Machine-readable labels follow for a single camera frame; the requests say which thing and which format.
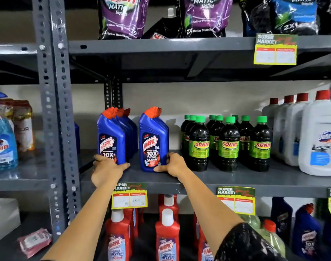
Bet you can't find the black red detergent pouch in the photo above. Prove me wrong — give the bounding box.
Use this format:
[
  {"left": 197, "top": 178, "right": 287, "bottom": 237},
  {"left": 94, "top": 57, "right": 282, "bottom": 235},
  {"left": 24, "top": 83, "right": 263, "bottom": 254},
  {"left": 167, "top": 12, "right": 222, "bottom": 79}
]
[{"left": 141, "top": 8, "right": 182, "bottom": 39}]

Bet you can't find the person's right forearm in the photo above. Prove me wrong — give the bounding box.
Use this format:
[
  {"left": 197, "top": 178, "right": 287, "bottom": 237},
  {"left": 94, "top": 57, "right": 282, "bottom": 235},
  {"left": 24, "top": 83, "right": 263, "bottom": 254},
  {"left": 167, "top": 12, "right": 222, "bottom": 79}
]
[{"left": 179, "top": 171, "right": 245, "bottom": 256}]

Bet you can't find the row of red cleaner bottles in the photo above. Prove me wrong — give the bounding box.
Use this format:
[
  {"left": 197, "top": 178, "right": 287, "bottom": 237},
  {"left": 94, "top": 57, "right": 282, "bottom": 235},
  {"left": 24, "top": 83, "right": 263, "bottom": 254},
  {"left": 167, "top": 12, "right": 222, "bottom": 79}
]
[{"left": 105, "top": 194, "right": 214, "bottom": 261}]

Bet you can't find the white box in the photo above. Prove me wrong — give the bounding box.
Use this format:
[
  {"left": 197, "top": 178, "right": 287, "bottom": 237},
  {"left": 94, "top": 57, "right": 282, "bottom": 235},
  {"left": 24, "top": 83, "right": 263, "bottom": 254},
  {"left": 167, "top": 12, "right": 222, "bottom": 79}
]
[{"left": 0, "top": 198, "right": 21, "bottom": 247}]

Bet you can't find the person's left hand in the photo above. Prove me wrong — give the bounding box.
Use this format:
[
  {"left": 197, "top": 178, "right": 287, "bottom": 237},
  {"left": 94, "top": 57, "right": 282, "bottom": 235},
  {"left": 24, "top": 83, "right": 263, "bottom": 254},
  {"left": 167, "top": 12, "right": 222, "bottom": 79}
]
[{"left": 91, "top": 154, "right": 131, "bottom": 188}]

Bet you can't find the pink packet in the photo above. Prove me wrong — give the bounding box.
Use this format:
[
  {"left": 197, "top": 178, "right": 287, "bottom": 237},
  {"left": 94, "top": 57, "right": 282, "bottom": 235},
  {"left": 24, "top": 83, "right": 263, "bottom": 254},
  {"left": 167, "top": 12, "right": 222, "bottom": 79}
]
[{"left": 17, "top": 228, "right": 52, "bottom": 258}]

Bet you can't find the gold brown white pouch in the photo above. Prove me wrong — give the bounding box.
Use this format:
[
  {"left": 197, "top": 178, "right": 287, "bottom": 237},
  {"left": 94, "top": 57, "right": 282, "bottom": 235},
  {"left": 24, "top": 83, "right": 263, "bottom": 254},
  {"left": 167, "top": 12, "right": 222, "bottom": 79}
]
[
  {"left": 12, "top": 100, "right": 35, "bottom": 152},
  {"left": 0, "top": 98, "right": 15, "bottom": 125}
]

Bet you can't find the row of blue cleaner bottles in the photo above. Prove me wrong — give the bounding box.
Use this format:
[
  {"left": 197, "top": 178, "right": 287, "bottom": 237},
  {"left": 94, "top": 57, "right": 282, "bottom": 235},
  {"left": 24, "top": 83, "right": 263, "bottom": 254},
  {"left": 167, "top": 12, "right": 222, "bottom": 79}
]
[
  {"left": 270, "top": 197, "right": 331, "bottom": 261},
  {"left": 74, "top": 107, "right": 139, "bottom": 161}
]

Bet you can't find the blue toilet cleaner bottle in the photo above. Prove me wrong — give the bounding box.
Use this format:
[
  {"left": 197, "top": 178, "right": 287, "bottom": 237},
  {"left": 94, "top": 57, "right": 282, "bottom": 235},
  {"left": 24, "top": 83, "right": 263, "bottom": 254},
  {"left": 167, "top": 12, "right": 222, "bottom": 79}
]
[
  {"left": 139, "top": 106, "right": 169, "bottom": 173},
  {"left": 97, "top": 107, "right": 127, "bottom": 165}
]

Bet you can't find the person's left forearm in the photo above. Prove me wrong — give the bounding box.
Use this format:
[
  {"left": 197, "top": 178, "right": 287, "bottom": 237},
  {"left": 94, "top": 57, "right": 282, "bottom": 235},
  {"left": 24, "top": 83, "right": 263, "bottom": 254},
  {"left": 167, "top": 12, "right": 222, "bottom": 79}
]
[{"left": 41, "top": 182, "right": 118, "bottom": 261}]

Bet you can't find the grey metal shelf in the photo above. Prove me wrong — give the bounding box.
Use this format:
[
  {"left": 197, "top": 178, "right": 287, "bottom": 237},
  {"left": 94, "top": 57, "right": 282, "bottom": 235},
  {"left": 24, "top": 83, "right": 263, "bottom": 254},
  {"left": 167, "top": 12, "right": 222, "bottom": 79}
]
[{"left": 47, "top": 0, "right": 331, "bottom": 261}]

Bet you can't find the dark detergent refill pouch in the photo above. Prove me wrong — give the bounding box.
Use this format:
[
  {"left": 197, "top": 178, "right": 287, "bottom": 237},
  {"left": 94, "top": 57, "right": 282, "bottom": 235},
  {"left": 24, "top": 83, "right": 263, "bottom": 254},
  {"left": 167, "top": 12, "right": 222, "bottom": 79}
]
[{"left": 239, "top": 0, "right": 272, "bottom": 37}]

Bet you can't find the blue glass cleaner spray bottle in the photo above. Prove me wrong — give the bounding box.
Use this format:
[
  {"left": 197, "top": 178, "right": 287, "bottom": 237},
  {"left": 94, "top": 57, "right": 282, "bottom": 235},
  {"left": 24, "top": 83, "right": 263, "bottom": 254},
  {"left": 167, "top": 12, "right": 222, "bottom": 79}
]
[{"left": 0, "top": 90, "right": 19, "bottom": 173}]

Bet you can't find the row of dark green-capped bottles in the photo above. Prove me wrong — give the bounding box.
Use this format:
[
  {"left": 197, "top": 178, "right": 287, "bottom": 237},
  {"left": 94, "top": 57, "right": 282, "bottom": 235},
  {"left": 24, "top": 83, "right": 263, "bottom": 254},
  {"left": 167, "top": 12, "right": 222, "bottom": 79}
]
[{"left": 181, "top": 114, "right": 272, "bottom": 173}]

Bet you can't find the person's right hand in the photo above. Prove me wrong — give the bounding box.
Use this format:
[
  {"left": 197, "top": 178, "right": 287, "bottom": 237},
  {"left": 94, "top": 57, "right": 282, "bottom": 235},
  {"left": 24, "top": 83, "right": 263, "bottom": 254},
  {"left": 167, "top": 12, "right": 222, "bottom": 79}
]
[{"left": 153, "top": 152, "right": 193, "bottom": 184}]

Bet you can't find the grey perforated metal rack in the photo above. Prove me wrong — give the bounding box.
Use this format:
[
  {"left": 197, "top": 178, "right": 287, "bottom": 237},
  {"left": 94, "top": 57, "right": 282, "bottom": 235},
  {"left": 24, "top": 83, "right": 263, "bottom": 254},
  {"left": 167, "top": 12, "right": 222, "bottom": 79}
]
[{"left": 0, "top": 0, "right": 59, "bottom": 261}]

